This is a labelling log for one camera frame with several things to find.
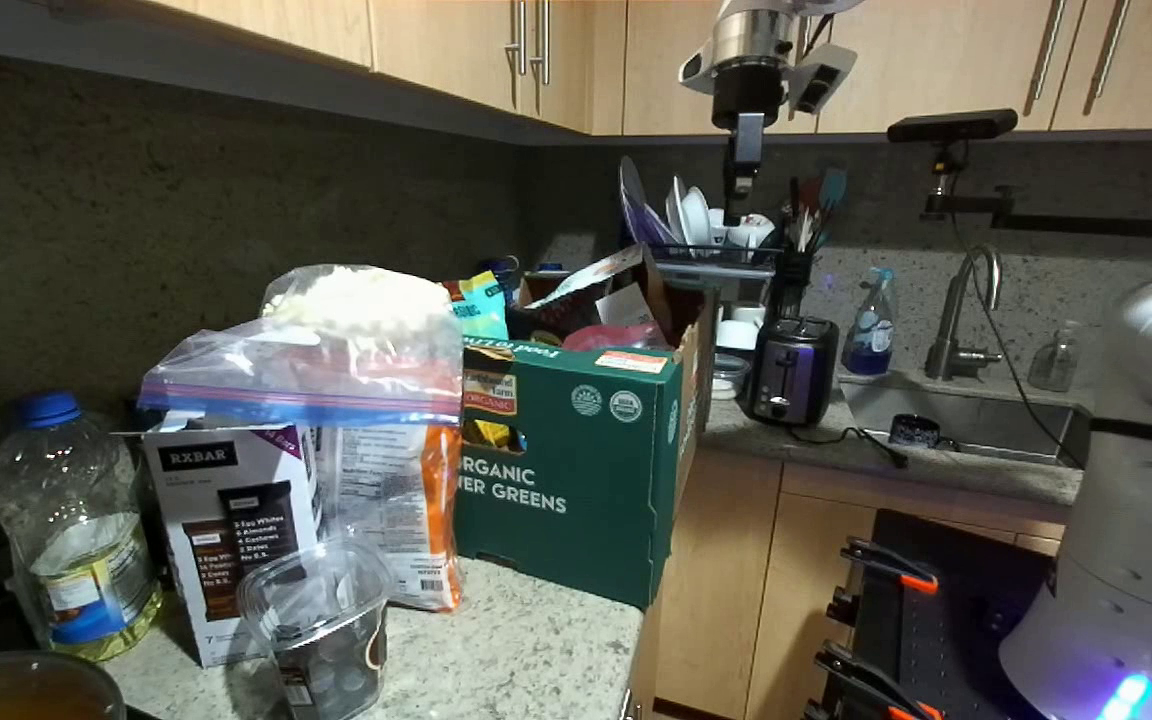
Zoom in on metal kitchen faucet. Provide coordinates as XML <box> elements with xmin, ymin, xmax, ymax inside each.
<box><xmin>924</xmin><ymin>238</ymin><xmax>1010</xmax><ymax>382</ymax></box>

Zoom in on clear zip bag white contents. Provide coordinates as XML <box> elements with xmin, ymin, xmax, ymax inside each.
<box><xmin>137</xmin><ymin>258</ymin><xmax>469</xmax><ymax>429</ymax></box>

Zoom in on white plate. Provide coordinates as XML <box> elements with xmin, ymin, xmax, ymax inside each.
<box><xmin>666</xmin><ymin>175</ymin><xmax>721</xmax><ymax>251</ymax></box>

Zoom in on metal cabinet handle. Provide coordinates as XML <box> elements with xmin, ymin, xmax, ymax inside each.
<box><xmin>1086</xmin><ymin>0</ymin><xmax>1131</xmax><ymax>121</ymax></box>
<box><xmin>505</xmin><ymin>0</ymin><xmax>530</xmax><ymax>77</ymax></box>
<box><xmin>1020</xmin><ymin>0</ymin><xmax>1073</xmax><ymax>121</ymax></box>
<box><xmin>530</xmin><ymin>0</ymin><xmax>555</xmax><ymax>86</ymax></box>

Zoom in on teal organic mango bag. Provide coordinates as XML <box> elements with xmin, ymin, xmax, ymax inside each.
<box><xmin>451</xmin><ymin>268</ymin><xmax>512</xmax><ymax>348</ymax></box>

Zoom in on white mug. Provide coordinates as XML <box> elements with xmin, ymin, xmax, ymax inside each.
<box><xmin>729</xmin><ymin>213</ymin><xmax>780</xmax><ymax>257</ymax></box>

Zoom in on dish drying rack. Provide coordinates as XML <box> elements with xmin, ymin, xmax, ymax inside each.
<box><xmin>622</xmin><ymin>213</ymin><xmax>800</xmax><ymax>297</ymax></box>

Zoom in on wooden base cabinet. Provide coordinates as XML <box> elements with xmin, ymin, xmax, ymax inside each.
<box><xmin>651</xmin><ymin>443</ymin><xmax>1073</xmax><ymax>720</ymax></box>

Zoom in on steel kitchen sink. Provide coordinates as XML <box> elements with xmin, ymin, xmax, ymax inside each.
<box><xmin>854</xmin><ymin>370</ymin><xmax>1098</xmax><ymax>473</ymax></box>

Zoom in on red lidded round container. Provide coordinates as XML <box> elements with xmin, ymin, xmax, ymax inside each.
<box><xmin>561</xmin><ymin>314</ymin><xmax>674</xmax><ymax>359</ymax></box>

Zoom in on clear jug blue cap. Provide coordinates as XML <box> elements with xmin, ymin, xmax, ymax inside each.
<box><xmin>0</xmin><ymin>389</ymin><xmax>165</xmax><ymax>662</ymax></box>

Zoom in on blue spray bottle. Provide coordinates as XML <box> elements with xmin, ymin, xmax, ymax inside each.
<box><xmin>839</xmin><ymin>268</ymin><xmax>899</xmax><ymax>382</ymax></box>

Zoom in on black camera on mount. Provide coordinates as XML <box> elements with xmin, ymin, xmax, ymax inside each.
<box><xmin>886</xmin><ymin>107</ymin><xmax>1024</xmax><ymax>223</ymax></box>

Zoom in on black camera stand bar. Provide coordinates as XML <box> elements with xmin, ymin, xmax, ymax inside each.
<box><xmin>919</xmin><ymin>194</ymin><xmax>1152</xmax><ymax>265</ymax></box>

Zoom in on black pot with brown soup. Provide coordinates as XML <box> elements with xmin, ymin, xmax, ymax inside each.
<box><xmin>0</xmin><ymin>648</ymin><xmax>127</xmax><ymax>720</ymax></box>

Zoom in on clear soap dispenser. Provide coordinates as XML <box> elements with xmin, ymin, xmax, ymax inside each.
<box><xmin>1027</xmin><ymin>314</ymin><xmax>1089</xmax><ymax>396</ymax></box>

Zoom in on dark purple toaster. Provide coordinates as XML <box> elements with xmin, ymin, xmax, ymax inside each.
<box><xmin>738</xmin><ymin>312</ymin><xmax>844</xmax><ymax>430</ymax></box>

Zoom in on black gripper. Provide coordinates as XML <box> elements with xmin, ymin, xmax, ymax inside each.
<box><xmin>707</xmin><ymin>60</ymin><xmax>793</xmax><ymax>229</ymax></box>

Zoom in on green cardboard power greens box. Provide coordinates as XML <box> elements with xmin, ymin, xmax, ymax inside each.
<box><xmin>451</xmin><ymin>247</ymin><xmax>721</xmax><ymax>611</ymax></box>

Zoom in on white bowl stack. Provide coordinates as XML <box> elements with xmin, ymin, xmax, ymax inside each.
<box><xmin>711</xmin><ymin>303</ymin><xmax>774</xmax><ymax>403</ymax></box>

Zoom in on black utensil holder with utensils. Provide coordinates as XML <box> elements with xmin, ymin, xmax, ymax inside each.
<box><xmin>766</xmin><ymin>167</ymin><xmax>854</xmax><ymax>325</ymax></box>

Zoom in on clear bag orange edge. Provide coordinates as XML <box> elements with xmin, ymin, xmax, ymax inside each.
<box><xmin>312</xmin><ymin>412</ymin><xmax>473</xmax><ymax>617</ymax></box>

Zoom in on blue plate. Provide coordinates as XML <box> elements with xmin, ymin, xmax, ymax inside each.
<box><xmin>616</xmin><ymin>150</ymin><xmax>677</xmax><ymax>257</ymax></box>

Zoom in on black cart orange clamps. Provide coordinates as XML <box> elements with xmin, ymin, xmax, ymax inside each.
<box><xmin>809</xmin><ymin>502</ymin><xmax>1063</xmax><ymax>720</ymax></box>

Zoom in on clear plastic container dark contents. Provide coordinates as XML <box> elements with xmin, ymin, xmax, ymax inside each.
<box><xmin>225</xmin><ymin>534</ymin><xmax>393</xmax><ymax>720</ymax></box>

